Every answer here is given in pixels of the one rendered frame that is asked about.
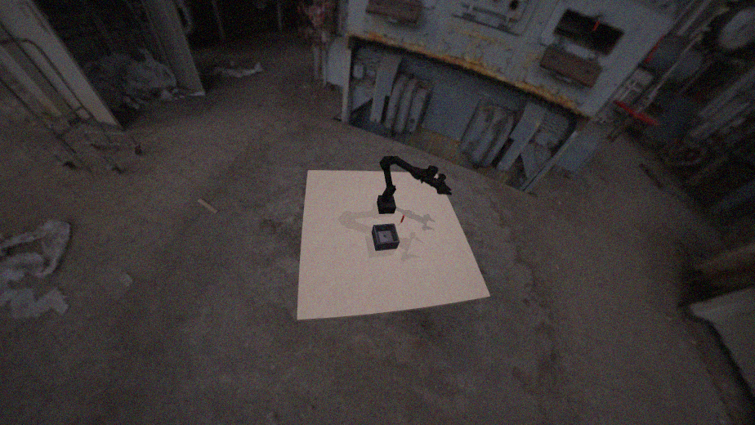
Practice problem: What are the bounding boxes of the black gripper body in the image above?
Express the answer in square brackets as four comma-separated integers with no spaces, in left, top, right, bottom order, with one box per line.
[429,178,445,194]

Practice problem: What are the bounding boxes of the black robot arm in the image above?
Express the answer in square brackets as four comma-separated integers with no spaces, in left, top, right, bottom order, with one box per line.
[380,156,446,203]

